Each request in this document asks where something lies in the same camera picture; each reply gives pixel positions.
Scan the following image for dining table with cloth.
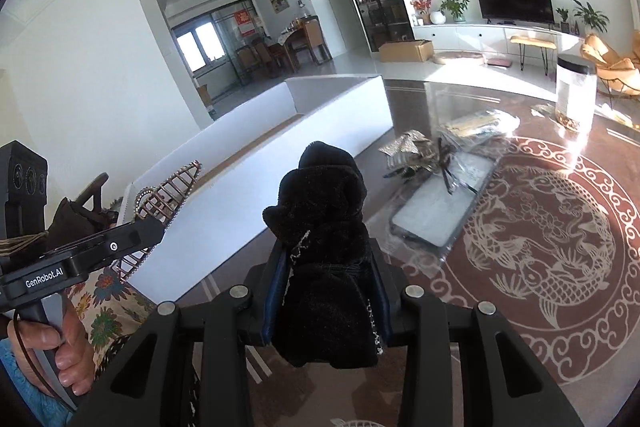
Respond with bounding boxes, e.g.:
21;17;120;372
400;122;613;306
275;27;306;72

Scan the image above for dark brown chair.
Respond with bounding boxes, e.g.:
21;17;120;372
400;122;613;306
47;172;118;253

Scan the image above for white television cabinet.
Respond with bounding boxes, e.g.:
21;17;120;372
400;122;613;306
411;22;588;58

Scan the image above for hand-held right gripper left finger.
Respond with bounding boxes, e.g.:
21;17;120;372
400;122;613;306
75;227;301;427

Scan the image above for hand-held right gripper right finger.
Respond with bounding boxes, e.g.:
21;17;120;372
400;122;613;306
370;237;583;427

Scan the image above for black furry pouch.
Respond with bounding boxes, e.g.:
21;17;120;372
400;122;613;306
263;142;388;369

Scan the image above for round floor cushion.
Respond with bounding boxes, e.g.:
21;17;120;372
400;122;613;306
432;51;485;66

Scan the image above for wooden bench with hairpin legs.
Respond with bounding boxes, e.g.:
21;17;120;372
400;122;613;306
510;35;557;72

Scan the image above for clear plastic jar black lid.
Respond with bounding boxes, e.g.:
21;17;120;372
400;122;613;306
555;54;599;132

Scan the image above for wooden dining chair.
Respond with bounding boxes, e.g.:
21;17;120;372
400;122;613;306
235;46;261;85
302;19;333;62
251;38;281;80

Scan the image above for open brown cardboard box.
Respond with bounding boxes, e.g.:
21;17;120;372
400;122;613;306
378;39;435;62

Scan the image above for large white cardboard box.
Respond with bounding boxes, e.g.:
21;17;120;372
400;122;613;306
117;76;394;303

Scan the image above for person's left hand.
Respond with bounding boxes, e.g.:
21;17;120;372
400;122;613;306
7;304;97;398

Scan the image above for balcony window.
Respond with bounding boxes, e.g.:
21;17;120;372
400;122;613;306
172;24;226;72

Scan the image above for red door poster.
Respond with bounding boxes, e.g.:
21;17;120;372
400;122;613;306
234;9;256;38

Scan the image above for silver rhinestone bow clip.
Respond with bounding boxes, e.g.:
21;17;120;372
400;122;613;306
378;130;441;180

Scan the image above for floral printed cloth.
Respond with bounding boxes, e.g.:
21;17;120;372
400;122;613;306
62;264;161;383

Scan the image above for phone case in clear package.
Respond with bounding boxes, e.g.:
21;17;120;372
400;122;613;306
390;151;507;249

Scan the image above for red flowers in vase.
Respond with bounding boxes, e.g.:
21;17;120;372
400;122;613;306
410;0;433;26

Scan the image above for large leafy potted plant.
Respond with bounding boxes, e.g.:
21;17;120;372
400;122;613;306
571;0;611;32

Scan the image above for bushy green potted plant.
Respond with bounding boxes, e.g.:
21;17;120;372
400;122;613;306
440;0;471;24

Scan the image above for orange lounge chair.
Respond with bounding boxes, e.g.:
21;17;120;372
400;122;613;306
580;33;640;98

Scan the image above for small cardboard box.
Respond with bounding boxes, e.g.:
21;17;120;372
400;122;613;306
196;84;217;118

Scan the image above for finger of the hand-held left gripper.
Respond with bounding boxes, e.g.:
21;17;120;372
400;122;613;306
65;219;167;275

